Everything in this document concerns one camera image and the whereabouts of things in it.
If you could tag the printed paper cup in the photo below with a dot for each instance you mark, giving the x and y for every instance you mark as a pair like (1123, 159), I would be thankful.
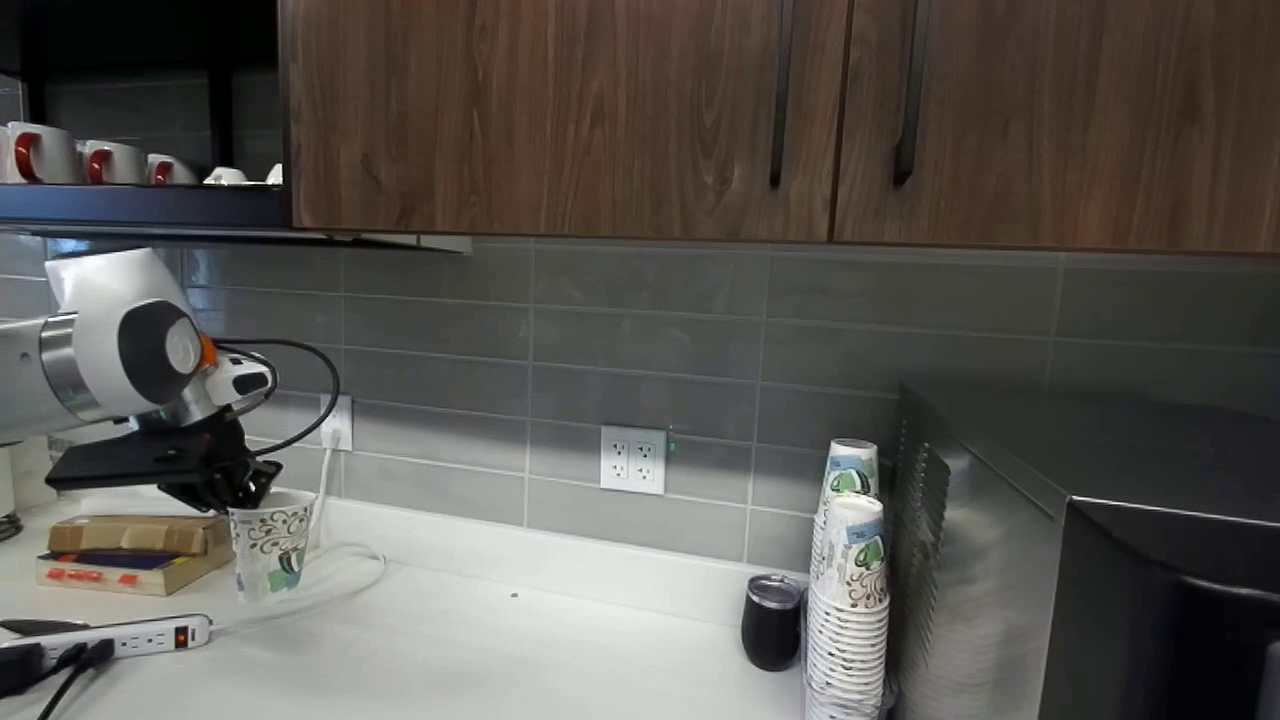
(272, 553)

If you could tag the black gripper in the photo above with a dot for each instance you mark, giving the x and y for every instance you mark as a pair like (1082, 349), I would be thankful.
(212, 483)

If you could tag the black tumbler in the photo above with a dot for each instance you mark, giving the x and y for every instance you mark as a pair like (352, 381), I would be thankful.
(772, 625)

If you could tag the small white red mug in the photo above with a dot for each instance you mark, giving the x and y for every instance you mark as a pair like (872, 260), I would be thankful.
(168, 170)

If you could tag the wide wooden cabinet door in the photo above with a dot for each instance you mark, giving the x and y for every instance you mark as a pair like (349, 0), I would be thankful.
(561, 122)

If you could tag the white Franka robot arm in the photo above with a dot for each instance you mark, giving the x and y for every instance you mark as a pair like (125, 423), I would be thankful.
(94, 345)

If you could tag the open dark cabinet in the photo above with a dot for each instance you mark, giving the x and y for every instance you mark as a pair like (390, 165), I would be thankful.
(132, 208)

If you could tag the white countertop object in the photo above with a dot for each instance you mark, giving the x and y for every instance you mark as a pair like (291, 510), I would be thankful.
(27, 483)

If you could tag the flat brown cardboard box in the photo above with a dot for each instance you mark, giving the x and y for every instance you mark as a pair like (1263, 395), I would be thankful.
(141, 532)

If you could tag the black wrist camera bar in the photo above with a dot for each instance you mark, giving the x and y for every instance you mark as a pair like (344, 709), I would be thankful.
(132, 463)

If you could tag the short paper cup stack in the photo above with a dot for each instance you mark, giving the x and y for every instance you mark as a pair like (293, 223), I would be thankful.
(850, 625)

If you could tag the white power strip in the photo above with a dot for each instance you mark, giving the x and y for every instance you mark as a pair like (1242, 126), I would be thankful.
(162, 638)

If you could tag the cardboard box with red print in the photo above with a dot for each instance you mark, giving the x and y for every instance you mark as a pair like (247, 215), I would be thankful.
(132, 577)

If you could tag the white double wall outlet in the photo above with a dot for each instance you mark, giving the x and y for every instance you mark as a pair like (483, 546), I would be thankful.
(631, 463)

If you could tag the tall paper cup stack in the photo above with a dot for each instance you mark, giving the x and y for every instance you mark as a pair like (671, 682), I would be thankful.
(850, 466)

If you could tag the stainless steel appliance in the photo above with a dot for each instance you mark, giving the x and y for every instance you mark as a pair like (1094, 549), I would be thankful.
(1001, 572)

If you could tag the large white red mug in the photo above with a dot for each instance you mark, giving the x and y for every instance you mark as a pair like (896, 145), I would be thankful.
(45, 153)

